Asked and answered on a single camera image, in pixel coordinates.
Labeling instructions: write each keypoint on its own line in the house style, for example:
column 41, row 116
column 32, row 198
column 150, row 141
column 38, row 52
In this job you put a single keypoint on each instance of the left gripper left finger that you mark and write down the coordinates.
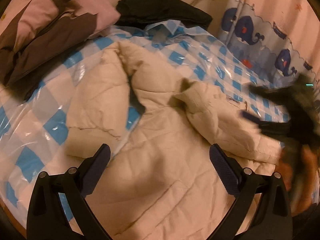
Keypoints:
column 46, row 218

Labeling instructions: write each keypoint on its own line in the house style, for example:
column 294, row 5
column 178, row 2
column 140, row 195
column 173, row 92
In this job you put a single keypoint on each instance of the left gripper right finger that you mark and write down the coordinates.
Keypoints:
column 272, row 218

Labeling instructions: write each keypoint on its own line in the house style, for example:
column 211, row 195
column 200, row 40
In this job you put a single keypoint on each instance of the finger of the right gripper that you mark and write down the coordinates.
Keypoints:
column 275, row 130
column 276, row 95

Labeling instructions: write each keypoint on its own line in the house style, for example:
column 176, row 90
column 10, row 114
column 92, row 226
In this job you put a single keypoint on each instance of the blue checkered plastic bed cover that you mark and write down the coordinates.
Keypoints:
column 33, row 132

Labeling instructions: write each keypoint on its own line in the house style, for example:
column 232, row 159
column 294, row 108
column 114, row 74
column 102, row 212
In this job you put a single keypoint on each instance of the white quilted puffer jacket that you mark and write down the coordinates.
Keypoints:
column 161, row 184

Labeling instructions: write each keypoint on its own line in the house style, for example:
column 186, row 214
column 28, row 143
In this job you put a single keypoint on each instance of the black clothes pile at headboard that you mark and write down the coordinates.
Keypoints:
column 141, row 13

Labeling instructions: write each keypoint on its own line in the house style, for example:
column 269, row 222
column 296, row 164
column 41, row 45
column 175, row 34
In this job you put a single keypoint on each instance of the person's right hand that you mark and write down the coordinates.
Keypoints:
column 300, row 183

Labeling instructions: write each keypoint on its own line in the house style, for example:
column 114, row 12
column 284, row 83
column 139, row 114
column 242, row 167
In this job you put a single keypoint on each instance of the whale print curtain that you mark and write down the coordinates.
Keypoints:
column 276, row 39

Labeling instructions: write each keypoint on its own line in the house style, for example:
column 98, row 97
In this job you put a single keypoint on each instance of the pink and brown folded quilt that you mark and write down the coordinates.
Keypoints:
column 35, row 31

